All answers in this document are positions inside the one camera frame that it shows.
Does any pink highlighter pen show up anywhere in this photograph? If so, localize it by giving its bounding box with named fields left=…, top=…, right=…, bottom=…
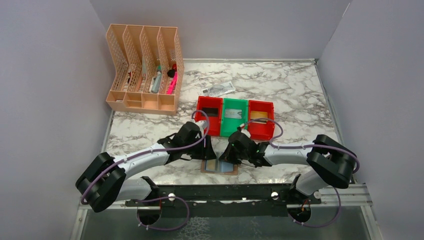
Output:
left=166, top=71, right=178, bottom=95

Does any black card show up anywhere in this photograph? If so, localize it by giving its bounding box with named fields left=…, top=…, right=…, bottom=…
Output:
left=201, top=107, right=219, bottom=118

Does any grey green marker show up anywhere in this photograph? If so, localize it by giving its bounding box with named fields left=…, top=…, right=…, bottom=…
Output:
left=149, top=65, right=162, bottom=94

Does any peach plastic file organizer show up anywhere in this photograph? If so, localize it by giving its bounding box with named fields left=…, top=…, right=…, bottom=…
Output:
left=106, top=24, right=185, bottom=115

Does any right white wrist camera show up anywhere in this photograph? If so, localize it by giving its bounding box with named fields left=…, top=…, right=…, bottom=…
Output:
left=240, top=127, right=251, bottom=138

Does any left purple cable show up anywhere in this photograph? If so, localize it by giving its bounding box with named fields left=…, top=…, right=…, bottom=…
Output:
left=80, top=110, right=211, bottom=232

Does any silver VIP card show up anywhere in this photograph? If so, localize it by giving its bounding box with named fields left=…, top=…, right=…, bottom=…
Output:
left=224, top=108, right=243, bottom=119

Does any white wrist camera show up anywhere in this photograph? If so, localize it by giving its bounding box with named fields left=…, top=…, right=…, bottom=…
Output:
left=240, top=127, right=251, bottom=138
left=195, top=120, right=209, bottom=132

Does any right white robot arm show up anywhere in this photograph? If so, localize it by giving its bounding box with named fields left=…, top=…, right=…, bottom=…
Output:
left=219, top=130, right=360, bottom=199

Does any red plastic bin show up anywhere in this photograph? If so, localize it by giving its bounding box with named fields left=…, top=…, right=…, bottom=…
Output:
left=247, top=100, right=275, bottom=141
left=196, top=96, right=223, bottom=137

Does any left red plastic bin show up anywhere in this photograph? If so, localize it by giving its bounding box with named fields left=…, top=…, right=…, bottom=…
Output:
left=196, top=96, right=223, bottom=137

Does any clear protractor ruler packet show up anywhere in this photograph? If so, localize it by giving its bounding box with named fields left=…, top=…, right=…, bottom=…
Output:
left=200, top=81, right=236, bottom=97

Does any right red plastic bin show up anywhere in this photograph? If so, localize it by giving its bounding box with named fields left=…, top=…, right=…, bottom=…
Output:
left=247, top=100, right=275, bottom=141

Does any tan leather card holder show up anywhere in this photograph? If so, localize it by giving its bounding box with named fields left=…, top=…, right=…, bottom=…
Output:
left=200, top=159, right=238, bottom=176

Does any gold card with stripe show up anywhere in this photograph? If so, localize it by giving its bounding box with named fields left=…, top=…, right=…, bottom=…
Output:
left=250, top=111, right=268, bottom=124

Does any black binder clip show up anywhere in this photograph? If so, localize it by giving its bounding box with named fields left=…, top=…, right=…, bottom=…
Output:
left=167, top=63, right=178, bottom=79

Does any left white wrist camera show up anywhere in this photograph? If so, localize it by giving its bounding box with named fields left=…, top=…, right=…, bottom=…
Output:
left=195, top=120, right=209, bottom=132

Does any green plastic bin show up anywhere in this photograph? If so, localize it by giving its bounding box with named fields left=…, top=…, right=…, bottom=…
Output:
left=220, top=98, right=248, bottom=137

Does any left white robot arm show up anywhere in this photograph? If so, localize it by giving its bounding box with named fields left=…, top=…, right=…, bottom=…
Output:
left=75, top=120, right=216, bottom=213

